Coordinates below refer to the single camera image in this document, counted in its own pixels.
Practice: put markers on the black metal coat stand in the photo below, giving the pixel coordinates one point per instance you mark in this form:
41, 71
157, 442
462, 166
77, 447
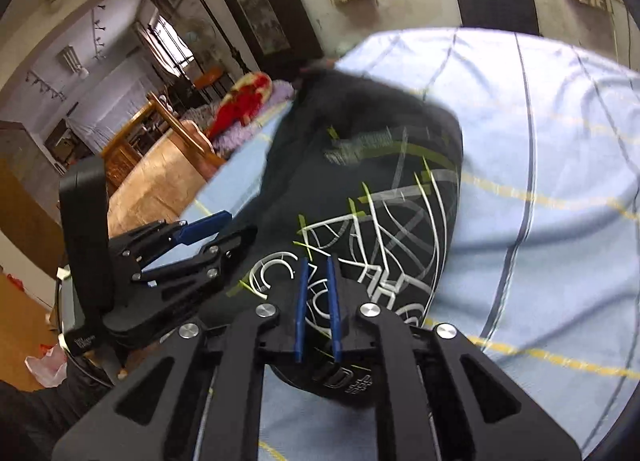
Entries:
210, 21

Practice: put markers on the brown wooden board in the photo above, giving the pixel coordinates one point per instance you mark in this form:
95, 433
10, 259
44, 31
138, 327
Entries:
160, 186

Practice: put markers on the brown wooden cabinet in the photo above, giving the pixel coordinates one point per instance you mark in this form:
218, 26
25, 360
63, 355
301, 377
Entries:
25, 201

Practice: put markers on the wooden armchair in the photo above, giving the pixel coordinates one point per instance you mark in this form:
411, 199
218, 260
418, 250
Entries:
170, 126

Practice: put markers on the orange stool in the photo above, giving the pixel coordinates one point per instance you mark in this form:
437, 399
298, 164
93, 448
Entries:
209, 77

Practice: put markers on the white ceiling lamp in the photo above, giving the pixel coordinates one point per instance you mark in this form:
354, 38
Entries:
75, 61

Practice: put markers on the side room window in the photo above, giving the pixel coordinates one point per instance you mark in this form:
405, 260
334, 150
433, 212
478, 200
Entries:
170, 43

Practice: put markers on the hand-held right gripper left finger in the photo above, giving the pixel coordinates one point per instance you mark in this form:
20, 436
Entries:
300, 311

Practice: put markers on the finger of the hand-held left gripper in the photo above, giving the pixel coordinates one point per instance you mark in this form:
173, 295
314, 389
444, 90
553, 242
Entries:
225, 251
205, 228

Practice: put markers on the white electric fan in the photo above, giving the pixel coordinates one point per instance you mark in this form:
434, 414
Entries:
207, 38

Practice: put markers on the light blue striped bedsheet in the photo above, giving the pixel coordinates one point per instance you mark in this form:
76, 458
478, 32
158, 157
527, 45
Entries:
550, 141

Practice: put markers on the dark framed landscape painting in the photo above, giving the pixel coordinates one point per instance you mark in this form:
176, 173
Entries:
255, 16

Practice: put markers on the person's left forearm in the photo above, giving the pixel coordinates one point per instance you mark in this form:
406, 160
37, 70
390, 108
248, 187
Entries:
45, 416

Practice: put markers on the white plastic bag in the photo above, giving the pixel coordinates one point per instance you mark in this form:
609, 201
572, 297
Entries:
47, 368

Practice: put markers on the wall coat hooks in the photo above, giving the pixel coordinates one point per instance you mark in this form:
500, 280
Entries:
99, 31

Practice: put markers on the red floral blanket pile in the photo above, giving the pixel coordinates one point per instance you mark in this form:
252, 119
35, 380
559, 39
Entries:
281, 91

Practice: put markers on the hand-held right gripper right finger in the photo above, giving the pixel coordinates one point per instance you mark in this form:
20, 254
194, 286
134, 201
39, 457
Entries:
335, 311

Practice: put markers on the black office chair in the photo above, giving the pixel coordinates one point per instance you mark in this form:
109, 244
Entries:
500, 6

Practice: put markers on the black garment white line print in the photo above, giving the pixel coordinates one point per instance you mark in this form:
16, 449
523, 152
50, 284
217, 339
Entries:
390, 176

